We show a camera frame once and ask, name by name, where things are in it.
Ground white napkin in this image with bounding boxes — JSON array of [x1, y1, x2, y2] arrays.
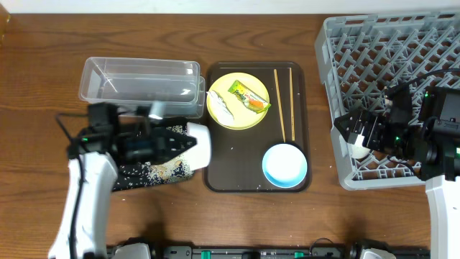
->
[[208, 90, 234, 124]]

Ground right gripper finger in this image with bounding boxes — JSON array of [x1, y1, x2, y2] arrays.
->
[[333, 109, 374, 144], [350, 132, 372, 148]]

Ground yellow plate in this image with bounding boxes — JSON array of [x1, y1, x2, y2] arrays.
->
[[206, 73, 270, 130]]

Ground spilled rice pile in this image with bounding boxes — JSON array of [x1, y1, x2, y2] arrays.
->
[[114, 124, 197, 190]]

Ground green snack wrapper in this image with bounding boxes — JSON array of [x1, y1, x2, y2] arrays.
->
[[228, 80, 271, 114]]

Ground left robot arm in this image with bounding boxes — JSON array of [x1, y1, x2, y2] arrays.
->
[[47, 102, 211, 258]]

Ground pink bowl with rice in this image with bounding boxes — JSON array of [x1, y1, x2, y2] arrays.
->
[[184, 122, 211, 171]]

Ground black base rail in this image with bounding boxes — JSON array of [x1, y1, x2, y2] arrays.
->
[[107, 245, 431, 259]]

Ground white cup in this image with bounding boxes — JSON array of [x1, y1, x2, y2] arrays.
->
[[351, 144, 370, 159]]

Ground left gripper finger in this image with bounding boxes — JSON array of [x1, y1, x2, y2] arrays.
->
[[154, 147, 195, 165], [152, 127, 197, 147]]

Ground dark brown serving tray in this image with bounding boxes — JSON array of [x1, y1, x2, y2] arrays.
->
[[203, 61, 312, 193]]

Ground wooden chopstick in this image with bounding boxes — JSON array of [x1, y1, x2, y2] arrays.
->
[[289, 68, 295, 142], [273, 68, 286, 142]]

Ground black waste tray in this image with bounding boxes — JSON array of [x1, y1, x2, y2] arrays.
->
[[112, 117, 194, 191]]

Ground light blue bowl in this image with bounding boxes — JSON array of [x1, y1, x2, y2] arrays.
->
[[262, 143, 308, 188]]

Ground clear plastic bin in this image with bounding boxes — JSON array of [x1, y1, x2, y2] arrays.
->
[[79, 57, 206, 119]]

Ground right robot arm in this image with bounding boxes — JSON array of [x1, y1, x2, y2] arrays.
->
[[333, 86, 459, 258]]

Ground grey dishwasher rack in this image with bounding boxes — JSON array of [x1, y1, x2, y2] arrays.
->
[[314, 9, 460, 191]]

